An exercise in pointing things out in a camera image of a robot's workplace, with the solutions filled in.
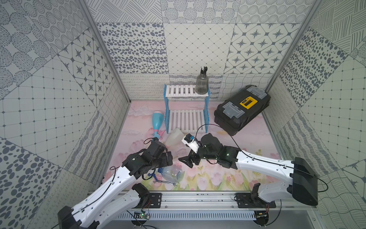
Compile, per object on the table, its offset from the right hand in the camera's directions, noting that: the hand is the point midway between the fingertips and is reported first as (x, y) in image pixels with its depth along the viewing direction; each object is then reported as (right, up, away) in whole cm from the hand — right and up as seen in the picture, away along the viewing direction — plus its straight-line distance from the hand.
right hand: (184, 152), depth 74 cm
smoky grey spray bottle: (+10, +39, +8) cm, 41 cm away
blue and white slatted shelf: (+2, +15, +31) cm, 35 cm away
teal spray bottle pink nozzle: (-20, +17, +28) cm, 38 cm away
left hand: (-10, -2, +2) cm, 11 cm away
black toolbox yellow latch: (+39, +25, +20) cm, 51 cm away
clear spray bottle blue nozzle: (-9, -16, +11) cm, 22 cm away
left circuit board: (-21, -30, -3) cm, 37 cm away
